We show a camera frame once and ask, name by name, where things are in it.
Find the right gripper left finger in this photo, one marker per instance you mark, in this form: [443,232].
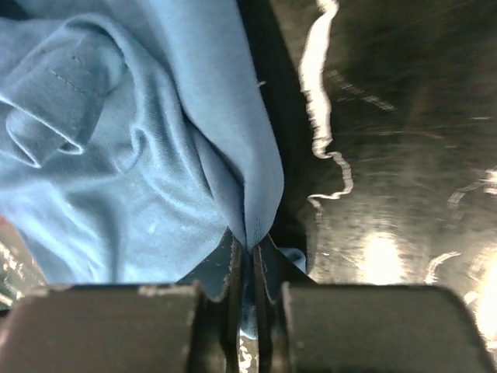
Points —
[130,328]

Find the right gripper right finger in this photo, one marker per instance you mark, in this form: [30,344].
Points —
[308,327]

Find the blue t shirt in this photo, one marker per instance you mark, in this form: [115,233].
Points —
[133,136]

